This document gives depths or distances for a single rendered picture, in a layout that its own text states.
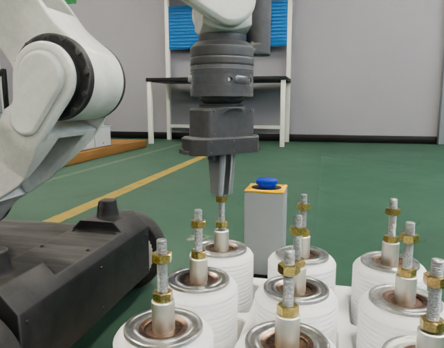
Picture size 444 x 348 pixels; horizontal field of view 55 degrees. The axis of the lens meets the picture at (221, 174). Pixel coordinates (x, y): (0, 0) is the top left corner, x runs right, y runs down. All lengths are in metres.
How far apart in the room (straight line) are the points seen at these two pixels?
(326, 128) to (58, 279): 4.91
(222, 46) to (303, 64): 4.94
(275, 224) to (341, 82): 4.77
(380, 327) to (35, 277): 0.50
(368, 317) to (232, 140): 0.28
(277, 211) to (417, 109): 4.87
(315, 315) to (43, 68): 0.54
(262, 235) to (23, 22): 0.54
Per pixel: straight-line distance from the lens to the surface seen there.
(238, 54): 0.58
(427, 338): 0.41
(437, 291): 0.40
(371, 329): 0.51
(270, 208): 0.76
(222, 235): 0.63
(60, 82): 0.73
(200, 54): 0.58
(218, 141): 0.58
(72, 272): 0.79
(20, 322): 0.69
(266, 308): 0.50
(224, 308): 0.52
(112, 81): 0.80
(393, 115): 5.53
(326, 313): 0.50
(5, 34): 0.85
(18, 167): 0.83
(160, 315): 0.43
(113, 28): 6.22
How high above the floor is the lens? 0.46
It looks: 9 degrees down
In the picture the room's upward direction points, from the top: straight up
